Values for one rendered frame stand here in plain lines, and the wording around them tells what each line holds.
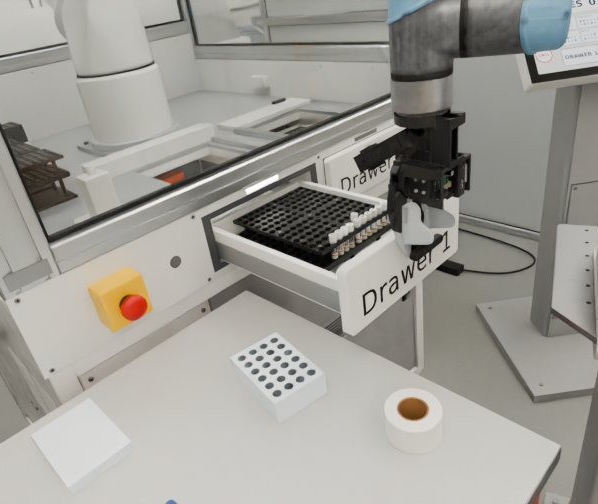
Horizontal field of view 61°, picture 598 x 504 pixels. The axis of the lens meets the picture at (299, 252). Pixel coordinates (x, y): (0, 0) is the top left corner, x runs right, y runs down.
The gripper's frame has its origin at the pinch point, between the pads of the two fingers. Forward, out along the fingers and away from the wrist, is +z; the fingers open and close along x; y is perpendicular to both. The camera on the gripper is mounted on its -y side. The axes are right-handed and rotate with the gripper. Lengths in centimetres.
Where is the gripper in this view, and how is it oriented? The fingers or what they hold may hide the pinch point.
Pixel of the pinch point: (412, 243)
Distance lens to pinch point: 77.1
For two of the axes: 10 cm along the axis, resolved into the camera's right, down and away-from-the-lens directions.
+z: 1.4, 8.6, 4.8
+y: 7.0, 2.6, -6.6
